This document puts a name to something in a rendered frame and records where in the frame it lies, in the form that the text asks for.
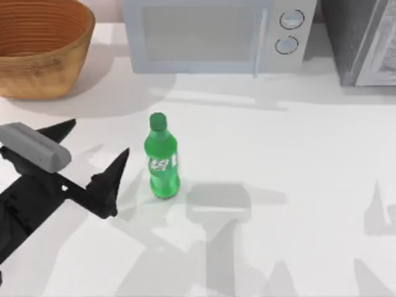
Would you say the pale grey rounded box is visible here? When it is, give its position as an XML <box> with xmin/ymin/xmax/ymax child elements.
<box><xmin>0</xmin><ymin>122</ymin><xmax>73</xmax><ymax>173</ymax></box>

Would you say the green bottle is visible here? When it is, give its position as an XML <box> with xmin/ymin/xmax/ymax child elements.
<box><xmin>143</xmin><ymin>112</ymin><xmax>181</xmax><ymax>200</ymax></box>

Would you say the woven wooden basket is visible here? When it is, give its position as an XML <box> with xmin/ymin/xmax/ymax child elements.
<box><xmin>0</xmin><ymin>0</ymin><xmax>96</xmax><ymax>100</ymax></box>

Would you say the pale microwave door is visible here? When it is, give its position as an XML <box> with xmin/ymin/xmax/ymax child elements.
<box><xmin>123</xmin><ymin>0</ymin><xmax>264</xmax><ymax>74</ymax></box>

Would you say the round microwave knob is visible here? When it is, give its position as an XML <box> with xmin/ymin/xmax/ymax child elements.
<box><xmin>274</xmin><ymin>35</ymin><xmax>300</xmax><ymax>56</ymax></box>
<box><xmin>279</xmin><ymin>9</ymin><xmax>306</xmax><ymax>30</ymax></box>

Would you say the pale microwave oven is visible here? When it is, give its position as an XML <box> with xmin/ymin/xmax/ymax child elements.
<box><xmin>119</xmin><ymin>0</ymin><xmax>318</xmax><ymax>75</ymax></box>

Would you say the pale microwave door handle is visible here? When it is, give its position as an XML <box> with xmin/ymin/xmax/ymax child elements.
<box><xmin>252</xmin><ymin>8</ymin><xmax>268</xmax><ymax>79</ymax></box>

